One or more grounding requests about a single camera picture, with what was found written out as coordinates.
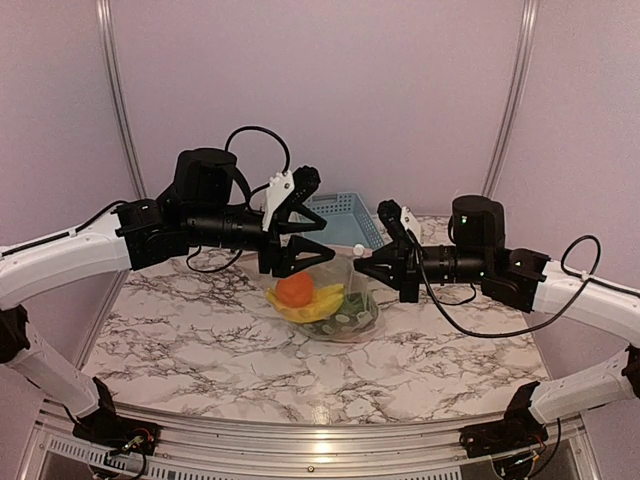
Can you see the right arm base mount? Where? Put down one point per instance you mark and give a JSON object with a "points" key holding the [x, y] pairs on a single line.
{"points": [[516, 429]]}

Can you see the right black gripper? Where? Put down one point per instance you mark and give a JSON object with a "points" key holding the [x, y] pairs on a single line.
{"points": [[403, 278]]}

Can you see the green fake vegetable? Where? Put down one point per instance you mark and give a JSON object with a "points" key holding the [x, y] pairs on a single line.
{"points": [[357, 315]]}

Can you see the orange fake fruit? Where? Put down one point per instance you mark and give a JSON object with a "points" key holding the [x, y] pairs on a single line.
{"points": [[296, 290]]}

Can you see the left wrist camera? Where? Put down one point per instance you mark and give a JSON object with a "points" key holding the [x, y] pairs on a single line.
{"points": [[294, 187]]}

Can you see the aluminium corner post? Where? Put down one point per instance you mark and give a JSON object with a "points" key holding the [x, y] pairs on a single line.
{"points": [[515, 93], [118, 100]]}

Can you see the aluminium front rail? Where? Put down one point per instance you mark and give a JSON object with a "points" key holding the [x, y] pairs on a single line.
{"points": [[191, 447]]}

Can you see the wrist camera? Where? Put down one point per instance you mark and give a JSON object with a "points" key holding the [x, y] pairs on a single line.
{"points": [[294, 187], [397, 221]]}

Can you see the clear zip top bag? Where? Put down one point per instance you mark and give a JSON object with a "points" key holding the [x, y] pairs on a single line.
{"points": [[340, 270]]}

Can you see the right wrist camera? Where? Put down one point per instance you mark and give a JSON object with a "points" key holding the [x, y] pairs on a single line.
{"points": [[397, 221]]}

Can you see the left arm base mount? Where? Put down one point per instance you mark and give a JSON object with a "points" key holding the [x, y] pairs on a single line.
{"points": [[106, 427]]}

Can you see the yellow fake bananas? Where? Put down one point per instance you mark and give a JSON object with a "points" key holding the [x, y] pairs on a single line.
{"points": [[324, 302]]}

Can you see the light blue plastic basket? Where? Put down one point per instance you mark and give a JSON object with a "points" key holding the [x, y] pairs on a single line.
{"points": [[349, 222]]}

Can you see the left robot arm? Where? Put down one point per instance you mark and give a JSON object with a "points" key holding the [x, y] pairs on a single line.
{"points": [[206, 205]]}

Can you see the left aluminium corner post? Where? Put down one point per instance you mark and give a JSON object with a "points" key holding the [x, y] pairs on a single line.
{"points": [[118, 100]]}

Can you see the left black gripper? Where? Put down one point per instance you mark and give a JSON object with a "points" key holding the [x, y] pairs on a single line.
{"points": [[283, 259]]}

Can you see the right aluminium corner post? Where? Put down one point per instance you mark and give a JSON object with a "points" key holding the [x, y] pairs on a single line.
{"points": [[515, 93]]}

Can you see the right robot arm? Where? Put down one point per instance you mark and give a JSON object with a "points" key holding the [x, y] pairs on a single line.
{"points": [[523, 279]]}

